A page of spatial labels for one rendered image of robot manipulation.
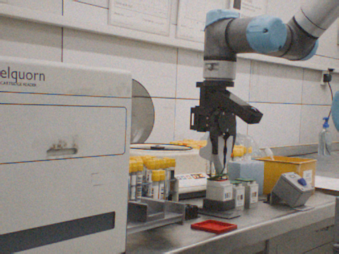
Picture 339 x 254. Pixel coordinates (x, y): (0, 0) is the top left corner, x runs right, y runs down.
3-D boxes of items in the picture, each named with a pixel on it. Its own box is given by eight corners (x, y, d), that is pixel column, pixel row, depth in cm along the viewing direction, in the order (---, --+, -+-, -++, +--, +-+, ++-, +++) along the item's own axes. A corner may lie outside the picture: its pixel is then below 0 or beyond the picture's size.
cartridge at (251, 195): (249, 208, 137) (250, 180, 136) (232, 206, 139) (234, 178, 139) (257, 206, 140) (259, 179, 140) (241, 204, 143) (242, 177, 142)
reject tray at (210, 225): (218, 234, 109) (218, 230, 109) (190, 228, 113) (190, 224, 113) (237, 228, 115) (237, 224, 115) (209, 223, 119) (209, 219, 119)
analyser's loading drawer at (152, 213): (105, 246, 90) (107, 212, 90) (76, 239, 94) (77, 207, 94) (184, 224, 107) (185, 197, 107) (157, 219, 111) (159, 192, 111)
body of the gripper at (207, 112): (207, 131, 134) (210, 81, 133) (238, 134, 129) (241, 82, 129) (188, 132, 128) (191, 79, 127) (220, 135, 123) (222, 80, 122)
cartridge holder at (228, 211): (228, 219, 123) (229, 202, 123) (194, 213, 128) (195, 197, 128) (241, 215, 128) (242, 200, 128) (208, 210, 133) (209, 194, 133)
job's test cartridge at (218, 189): (222, 211, 125) (223, 182, 125) (204, 208, 128) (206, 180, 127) (232, 208, 128) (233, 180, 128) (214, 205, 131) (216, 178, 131)
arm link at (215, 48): (225, 6, 121) (197, 10, 127) (222, 59, 121) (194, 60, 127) (249, 12, 126) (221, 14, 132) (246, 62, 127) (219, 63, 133)
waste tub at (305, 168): (298, 200, 153) (300, 163, 152) (252, 193, 160) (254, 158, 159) (315, 194, 164) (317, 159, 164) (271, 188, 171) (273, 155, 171)
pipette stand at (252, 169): (243, 203, 143) (245, 164, 143) (222, 198, 148) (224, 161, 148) (267, 200, 151) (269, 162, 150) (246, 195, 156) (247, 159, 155)
